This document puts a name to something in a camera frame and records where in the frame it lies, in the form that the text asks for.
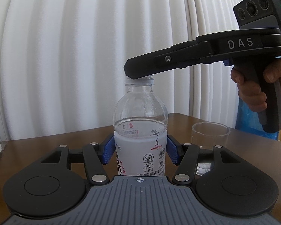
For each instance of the white curtain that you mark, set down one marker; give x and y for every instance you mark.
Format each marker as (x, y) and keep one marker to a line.
(61, 61)

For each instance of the blue plastic bag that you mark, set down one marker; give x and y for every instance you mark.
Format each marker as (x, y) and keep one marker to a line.
(247, 121)

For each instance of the person right hand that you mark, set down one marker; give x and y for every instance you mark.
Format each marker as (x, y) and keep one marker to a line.
(250, 92)

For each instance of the clear plastic water bottle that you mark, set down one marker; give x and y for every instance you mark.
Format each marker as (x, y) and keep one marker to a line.
(140, 130)

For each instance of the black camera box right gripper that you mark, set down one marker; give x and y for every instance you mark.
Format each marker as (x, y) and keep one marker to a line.
(252, 14)

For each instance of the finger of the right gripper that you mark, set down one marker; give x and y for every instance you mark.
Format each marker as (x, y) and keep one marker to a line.
(178, 56)

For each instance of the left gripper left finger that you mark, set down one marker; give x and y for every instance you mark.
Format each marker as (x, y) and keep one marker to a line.
(106, 149)

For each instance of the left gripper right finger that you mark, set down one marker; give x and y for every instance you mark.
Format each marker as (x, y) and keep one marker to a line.
(175, 150)

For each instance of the clear drinking glass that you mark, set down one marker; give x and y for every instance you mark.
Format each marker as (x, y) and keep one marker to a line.
(206, 135)

